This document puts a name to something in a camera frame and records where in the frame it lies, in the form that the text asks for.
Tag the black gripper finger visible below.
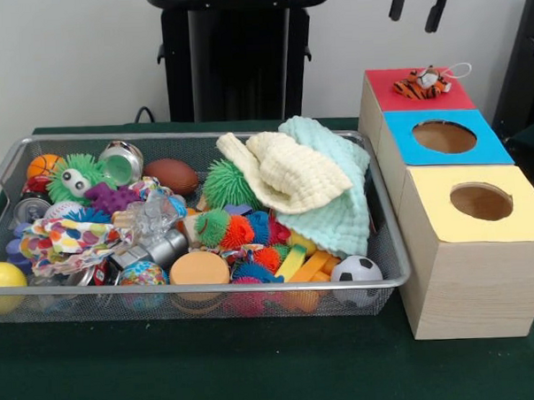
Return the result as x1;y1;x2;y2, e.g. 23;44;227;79
387;0;410;22
422;0;450;34

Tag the small plush tiger toy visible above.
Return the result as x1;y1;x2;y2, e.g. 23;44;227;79
392;62;475;103

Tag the cream muslin cloth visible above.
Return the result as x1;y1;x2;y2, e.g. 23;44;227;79
214;127;356;219

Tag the mint green cloth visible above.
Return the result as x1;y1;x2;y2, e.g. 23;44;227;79
271;112;375;262

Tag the green puffer toy with eyes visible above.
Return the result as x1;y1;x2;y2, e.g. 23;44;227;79
202;158;264;215
45;151;117;206

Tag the brown ball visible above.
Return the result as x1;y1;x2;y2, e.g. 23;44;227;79
143;157;201;197

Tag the clear plastic bottle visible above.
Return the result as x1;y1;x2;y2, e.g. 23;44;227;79
111;188;189;243

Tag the white polka dot cloth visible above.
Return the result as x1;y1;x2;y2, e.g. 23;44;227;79
17;213;137;277

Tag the wooden box with three holes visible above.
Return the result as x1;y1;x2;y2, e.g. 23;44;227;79
355;62;534;343

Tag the shallow metal mesh bin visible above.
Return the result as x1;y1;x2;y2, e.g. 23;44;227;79
0;118;413;333

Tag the black upright panel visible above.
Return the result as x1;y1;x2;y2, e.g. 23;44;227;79
486;0;534;142

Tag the small soccer ball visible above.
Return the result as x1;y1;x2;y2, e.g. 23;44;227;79
329;253;384;287

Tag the orange foam disc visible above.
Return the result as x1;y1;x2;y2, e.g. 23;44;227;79
167;249;232;288

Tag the small orange basketball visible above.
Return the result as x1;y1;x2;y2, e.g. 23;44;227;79
25;153;66;181

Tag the yellow smiley ball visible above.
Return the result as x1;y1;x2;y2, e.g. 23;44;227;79
0;261;29;314

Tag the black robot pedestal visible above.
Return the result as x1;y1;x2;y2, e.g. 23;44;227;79
145;0;338;127

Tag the black cable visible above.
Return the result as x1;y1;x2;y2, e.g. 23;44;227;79
133;105;157;125

